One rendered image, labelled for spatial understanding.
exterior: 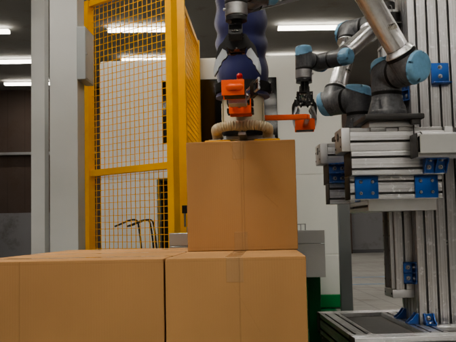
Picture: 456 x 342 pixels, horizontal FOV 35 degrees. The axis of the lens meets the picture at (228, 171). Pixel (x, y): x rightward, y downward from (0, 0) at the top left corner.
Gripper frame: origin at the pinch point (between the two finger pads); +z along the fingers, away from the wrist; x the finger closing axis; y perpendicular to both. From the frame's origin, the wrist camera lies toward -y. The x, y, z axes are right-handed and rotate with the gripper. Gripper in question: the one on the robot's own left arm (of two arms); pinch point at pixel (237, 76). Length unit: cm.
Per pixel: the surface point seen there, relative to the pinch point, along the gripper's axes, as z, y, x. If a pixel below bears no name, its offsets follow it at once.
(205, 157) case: 23.0, 31.5, 14.0
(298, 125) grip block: 5, 86, -22
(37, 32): -124, 375, 190
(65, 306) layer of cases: 70, -29, 49
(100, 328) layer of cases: 76, -28, 39
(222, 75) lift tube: -11, 53, 9
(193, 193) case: 36, 31, 19
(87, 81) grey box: -35, 166, 93
